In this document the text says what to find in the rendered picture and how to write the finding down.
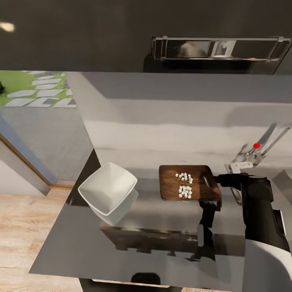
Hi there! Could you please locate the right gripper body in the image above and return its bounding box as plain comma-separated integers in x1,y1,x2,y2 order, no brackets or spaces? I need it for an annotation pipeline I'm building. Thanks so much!
219,172,248,189

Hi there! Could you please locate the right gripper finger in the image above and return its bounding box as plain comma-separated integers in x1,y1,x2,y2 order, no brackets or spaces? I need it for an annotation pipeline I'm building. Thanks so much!
213,176,221,183

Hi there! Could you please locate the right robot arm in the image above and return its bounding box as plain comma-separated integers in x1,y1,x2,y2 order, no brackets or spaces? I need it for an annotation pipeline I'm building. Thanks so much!
213,162,292,292

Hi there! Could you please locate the cutting board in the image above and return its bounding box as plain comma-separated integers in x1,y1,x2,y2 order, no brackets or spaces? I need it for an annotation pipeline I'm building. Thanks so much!
159,165,222,200

